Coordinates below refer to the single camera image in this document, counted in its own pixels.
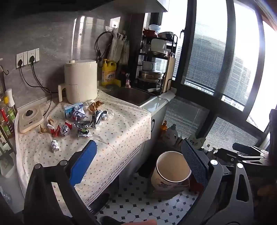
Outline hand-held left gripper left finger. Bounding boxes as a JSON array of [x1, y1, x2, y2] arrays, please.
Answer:
[[24, 140, 98, 225]]

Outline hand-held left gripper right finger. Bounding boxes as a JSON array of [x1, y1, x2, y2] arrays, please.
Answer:
[[181, 138, 254, 225]]

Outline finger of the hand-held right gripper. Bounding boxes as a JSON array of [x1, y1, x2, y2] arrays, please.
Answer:
[[214, 149, 271, 171], [233, 143, 270, 156]]

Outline white round waste bin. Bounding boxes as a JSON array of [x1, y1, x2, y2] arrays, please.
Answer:
[[151, 151, 192, 192]]

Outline green black snack packet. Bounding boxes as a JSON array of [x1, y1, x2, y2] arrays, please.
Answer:
[[77, 128, 93, 138]]

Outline printed paper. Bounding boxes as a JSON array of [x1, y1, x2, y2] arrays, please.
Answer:
[[72, 108, 86, 120]]

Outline brown paper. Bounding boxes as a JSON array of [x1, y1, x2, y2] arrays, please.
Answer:
[[88, 100, 105, 112], [39, 116, 54, 133]]

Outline clear plastic wrap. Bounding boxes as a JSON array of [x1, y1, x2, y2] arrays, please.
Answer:
[[102, 109, 115, 120]]

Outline blue medicine box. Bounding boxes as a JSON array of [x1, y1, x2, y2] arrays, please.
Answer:
[[64, 102, 84, 118]]

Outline grey window blind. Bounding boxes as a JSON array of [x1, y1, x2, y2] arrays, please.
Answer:
[[162, 97, 209, 139], [184, 0, 229, 96], [203, 117, 261, 152], [221, 28, 260, 112]]

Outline white laundry detergent bottle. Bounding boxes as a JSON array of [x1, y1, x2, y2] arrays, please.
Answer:
[[167, 124, 178, 141]]

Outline orange bottle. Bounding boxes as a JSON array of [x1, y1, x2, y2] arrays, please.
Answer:
[[161, 120, 168, 139]]

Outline floral tablecloth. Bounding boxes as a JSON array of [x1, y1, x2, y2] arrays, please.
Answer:
[[16, 90, 152, 208]]

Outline grey kitchen cabinet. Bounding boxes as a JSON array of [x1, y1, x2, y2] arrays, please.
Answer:
[[140, 96, 170, 156]]

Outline cream induction cooker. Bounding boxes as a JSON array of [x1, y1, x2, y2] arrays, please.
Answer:
[[19, 105, 45, 134]]

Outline white dishcloth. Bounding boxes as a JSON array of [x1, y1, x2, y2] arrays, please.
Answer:
[[160, 91, 177, 100]]

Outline cream air fryer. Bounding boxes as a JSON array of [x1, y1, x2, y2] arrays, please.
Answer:
[[58, 60, 98, 105]]

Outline steel sink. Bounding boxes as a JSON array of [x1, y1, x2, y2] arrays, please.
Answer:
[[106, 87, 157, 107]]

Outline row of condiment bottles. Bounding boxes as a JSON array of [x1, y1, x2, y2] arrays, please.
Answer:
[[0, 88, 18, 139]]

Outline yellow detergent bottle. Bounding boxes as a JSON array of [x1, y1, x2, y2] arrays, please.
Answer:
[[101, 59, 117, 86]]

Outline wooden cutting board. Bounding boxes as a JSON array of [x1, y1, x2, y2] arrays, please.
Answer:
[[162, 57, 176, 92]]

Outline steel pot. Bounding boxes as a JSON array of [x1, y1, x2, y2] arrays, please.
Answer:
[[139, 70, 163, 80]]

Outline white enamel mug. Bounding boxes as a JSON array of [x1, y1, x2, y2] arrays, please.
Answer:
[[142, 61, 157, 71]]

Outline black dish rack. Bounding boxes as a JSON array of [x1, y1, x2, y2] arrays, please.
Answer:
[[137, 32, 179, 94]]

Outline hanging plastic bag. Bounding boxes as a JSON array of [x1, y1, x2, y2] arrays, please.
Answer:
[[108, 31, 124, 62], [121, 37, 131, 66]]

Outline white pot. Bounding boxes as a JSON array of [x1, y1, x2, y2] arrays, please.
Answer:
[[150, 38, 167, 53]]

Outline red bag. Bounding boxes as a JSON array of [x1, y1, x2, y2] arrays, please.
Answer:
[[143, 29, 158, 38]]

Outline pale bowl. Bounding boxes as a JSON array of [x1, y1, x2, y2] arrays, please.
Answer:
[[148, 24, 162, 33]]

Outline black range hood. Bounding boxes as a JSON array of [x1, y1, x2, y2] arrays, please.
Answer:
[[0, 0, 130, 20]]

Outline black wire spice rack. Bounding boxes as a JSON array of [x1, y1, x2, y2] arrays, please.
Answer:
[[0, 121, 17, 157]]

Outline black window frame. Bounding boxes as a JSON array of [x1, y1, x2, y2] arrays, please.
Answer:
[[171, 0, 277, 152]]

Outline black looped cable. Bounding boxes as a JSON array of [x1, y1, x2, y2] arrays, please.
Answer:
[[95, 31, 113, 68]]

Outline white wall socket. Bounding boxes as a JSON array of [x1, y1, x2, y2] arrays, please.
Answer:
[[27, 48, 40, 64], [16, 51, 28, 69]]

